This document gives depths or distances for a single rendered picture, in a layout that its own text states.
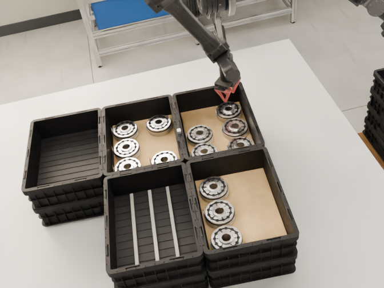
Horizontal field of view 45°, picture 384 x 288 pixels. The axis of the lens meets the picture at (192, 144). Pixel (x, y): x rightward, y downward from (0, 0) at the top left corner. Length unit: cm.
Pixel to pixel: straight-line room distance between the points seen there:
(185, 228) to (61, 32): 321
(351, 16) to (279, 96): 210
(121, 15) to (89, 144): 188
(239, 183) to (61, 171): 71
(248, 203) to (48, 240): 78
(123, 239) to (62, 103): 104
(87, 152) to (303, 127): 94
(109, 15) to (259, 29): 126
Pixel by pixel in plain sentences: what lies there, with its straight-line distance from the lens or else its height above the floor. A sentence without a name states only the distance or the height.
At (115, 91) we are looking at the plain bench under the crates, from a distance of 246.
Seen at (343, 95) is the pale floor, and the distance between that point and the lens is 342.
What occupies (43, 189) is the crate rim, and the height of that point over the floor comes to 92.
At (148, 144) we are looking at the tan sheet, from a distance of 193.
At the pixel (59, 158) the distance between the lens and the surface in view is 200.
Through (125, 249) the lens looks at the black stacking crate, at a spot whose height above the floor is 83.
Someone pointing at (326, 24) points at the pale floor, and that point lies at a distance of 415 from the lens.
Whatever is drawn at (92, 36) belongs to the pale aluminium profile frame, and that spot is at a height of 29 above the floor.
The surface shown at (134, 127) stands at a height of 86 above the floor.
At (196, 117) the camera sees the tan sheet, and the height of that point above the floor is 83.
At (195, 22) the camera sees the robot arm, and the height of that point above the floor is 135.
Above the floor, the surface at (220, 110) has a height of 86.
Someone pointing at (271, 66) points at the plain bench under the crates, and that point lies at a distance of 248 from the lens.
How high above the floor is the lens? 216
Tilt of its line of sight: 45 degrees down
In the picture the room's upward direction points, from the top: 9 degrees counter-clockwise
